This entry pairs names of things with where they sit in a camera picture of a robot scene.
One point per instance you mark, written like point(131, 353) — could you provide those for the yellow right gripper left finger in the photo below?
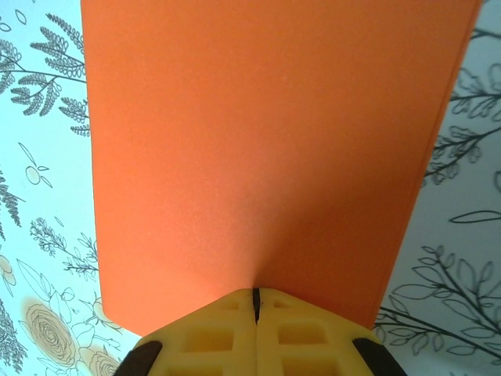
point(203, 340)

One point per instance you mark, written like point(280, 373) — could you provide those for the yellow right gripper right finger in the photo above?
point(313, 340)

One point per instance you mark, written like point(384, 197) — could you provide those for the orange paper sheet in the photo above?
point(266, 156)

